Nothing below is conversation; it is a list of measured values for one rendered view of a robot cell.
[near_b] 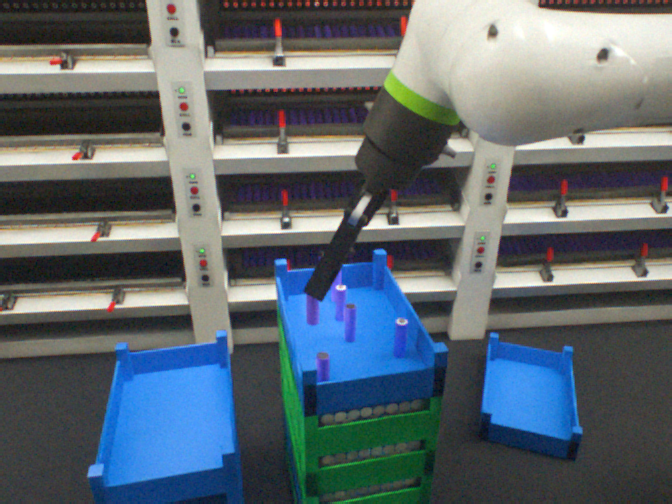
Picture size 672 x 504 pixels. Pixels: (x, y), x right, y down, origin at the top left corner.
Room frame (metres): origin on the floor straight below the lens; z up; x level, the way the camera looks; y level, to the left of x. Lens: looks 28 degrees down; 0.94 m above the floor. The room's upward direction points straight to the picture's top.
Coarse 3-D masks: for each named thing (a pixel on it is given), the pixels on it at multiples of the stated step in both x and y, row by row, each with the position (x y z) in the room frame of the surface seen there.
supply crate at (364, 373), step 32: (384, 256) 0.86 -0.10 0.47; (288, 288) 0.83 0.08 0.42; (352, 288) 0.86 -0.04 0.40; (384, 288) 0.85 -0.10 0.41; (288, 320) 0.69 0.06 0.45; (320, 320) 0.76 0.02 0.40; (384, 320) 0.76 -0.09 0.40; (416, 320) 0.69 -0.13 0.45; (352, 352) 0.68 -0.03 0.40; (384, 352) 0.68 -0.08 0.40; (416, 352) 0.68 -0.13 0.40; (448, 352) 0.58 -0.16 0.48; (320, 384) 0.55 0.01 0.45; (352, 384) 0.56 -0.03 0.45; (384, 384) 0.57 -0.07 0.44; (416, 384) 0.58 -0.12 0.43
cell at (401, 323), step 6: (402, 318) 0.68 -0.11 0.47; (396, 324) 0.67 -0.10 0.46; (402, 324) 0.66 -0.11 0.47; (396, 330) 0.67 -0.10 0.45; (402, 330) 0.66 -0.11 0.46; (396, 336) 0.66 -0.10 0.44; (402, 336) 0.66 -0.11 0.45; (396, 342) 0.66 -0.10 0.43; (402, 342) 0.66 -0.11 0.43; (396, 348) 0.66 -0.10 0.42; (402, 348) 0.66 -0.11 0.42; (396, 354) 0.66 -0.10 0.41; (402, 354) 0.66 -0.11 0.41
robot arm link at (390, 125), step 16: (384, 96) 0.58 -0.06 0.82; (384, 112) 0.58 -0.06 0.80; (400, 112) 0.56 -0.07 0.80; (416, 112) 0.56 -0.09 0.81; (368, 128) 0.59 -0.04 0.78; (384, 128) 0.57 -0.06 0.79; (400, 128) 0.56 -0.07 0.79; (416, 128) 0.56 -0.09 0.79; (432, 128) 0.56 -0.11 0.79; (448, 128) 0.57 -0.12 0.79; (384, 144) 0.57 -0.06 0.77; (400, 144) 0.56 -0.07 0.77; (416, 144) 0.56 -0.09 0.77; (432, 144) 0.57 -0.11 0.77; (448, 144) 0.59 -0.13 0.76; (400, 160) 0.58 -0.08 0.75; (416, 160) 0.56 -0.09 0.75; (432, 160) 0.58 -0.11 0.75
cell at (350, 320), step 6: (348, 306) 0.71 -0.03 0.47; (354, 306) 0.71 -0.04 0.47; (348, 312) 0.70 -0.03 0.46; (354, 312) 0.70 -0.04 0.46; (348, 318) 0.70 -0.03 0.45; (354, 318) 0.70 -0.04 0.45; (348, 324) 0.70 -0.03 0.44; (354, 324) 0.70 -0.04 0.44; (348, 330) 0.70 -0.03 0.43; (354, 330) 0.70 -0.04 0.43; (348, 336) 0.70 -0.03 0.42; (354, 336) 0.70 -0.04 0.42
